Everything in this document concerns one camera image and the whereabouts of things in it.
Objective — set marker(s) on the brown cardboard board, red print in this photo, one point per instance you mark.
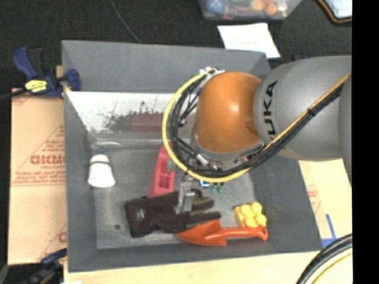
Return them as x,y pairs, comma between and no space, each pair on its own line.
35,206

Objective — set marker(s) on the grey metal bin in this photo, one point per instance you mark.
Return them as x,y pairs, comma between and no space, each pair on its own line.
124,69

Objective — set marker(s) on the white plastic cup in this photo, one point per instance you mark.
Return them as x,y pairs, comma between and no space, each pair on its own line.
101,171

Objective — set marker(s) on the orange toy shovel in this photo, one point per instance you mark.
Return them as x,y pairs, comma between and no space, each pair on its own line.
207,235

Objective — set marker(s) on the dark brown glove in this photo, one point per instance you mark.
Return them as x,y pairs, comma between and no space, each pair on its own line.
154,214

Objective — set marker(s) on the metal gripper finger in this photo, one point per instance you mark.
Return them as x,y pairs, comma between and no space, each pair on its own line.
190,198
181,201

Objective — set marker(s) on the yellow studded building block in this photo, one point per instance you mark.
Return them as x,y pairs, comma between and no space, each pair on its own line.
251,214

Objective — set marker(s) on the pink plastic toy piece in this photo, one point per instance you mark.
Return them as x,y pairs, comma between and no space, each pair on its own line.
161,173

